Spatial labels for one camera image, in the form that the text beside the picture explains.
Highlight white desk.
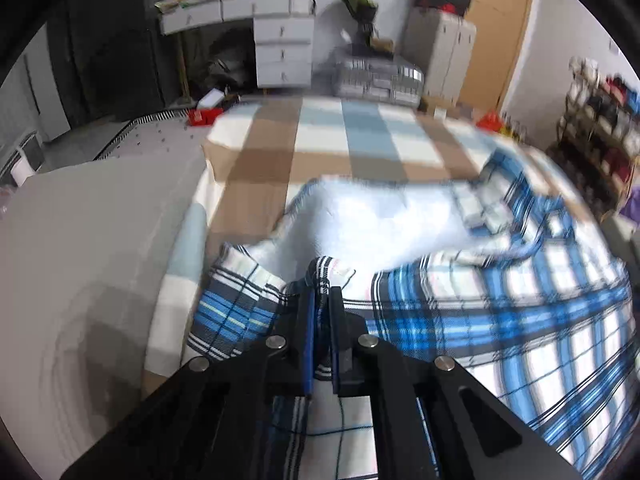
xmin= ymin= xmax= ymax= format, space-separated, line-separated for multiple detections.
xmin=159 ymin=0 xmax=317 ymax=103

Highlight small white box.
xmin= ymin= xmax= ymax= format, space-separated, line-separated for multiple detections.
xmin=197 ymin=90 xmax=227 ymax=111

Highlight dark wrapped flower bouquet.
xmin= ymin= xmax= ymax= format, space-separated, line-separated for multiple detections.
xmin=339 ymin=0 xmax=380 ymax=48

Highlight wooden door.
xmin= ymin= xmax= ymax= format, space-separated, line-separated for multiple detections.
xmin=457 ymin=0 xmax=537 ymax=111

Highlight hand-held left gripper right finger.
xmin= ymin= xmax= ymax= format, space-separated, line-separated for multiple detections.
xmin=327 ymin=286 xmax=586 ymax=480

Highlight grey mattress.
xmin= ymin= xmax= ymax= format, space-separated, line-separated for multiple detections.
xmin=0 ymin=150 xmax=213 ymax=466

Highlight red box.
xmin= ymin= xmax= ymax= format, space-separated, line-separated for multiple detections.
xmin=187 ymin=107 xmax=223 ymax=127

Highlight grey folded quilt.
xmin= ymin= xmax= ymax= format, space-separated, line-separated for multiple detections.
xmin=600 ymin=212 xmax=640 ymax=281

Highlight rows of shoes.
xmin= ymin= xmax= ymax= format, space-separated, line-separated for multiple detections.
xmin=555 ymin=57 xmax=640 ymax=201

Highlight white drawer cabinet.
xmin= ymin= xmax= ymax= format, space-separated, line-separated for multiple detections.
xmin=255 ymin=15 xmax=315 ymax=88

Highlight checkered bed sheet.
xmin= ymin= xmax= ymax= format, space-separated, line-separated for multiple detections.
xmin=142 ymin=95 xmax=601 ymax=381

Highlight black wardrobe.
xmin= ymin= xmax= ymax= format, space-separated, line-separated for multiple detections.
xmin=45 ymin=0 xmax=186 ymax=126

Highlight wooden shoe rack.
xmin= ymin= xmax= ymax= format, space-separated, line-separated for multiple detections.
xmin=545 ymin=57 xmax=640 ymax=211

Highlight low cardboard box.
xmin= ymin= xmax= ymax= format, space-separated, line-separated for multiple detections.
xmin=420 ymin=95 xmax=458 ymax=116

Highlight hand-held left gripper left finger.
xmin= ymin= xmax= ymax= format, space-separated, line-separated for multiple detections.
xmin=60 ymin=287 xmax=317 ymax=480

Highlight white bin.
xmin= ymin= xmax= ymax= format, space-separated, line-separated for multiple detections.
xmin=11 ymin=160 xmax=36 ymax=186

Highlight dark bundle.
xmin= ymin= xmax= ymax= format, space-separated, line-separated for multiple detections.
xmin=207 ymin=30 xmax=256 ymax=91

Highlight silver suitcase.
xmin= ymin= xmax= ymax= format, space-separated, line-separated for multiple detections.
xmin=332 ymin=47 xmax=426 ymax=108

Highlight blue plaid shirt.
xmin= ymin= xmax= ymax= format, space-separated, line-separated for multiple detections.
xmin=187 ymin=147 xmax=640 ymax=480

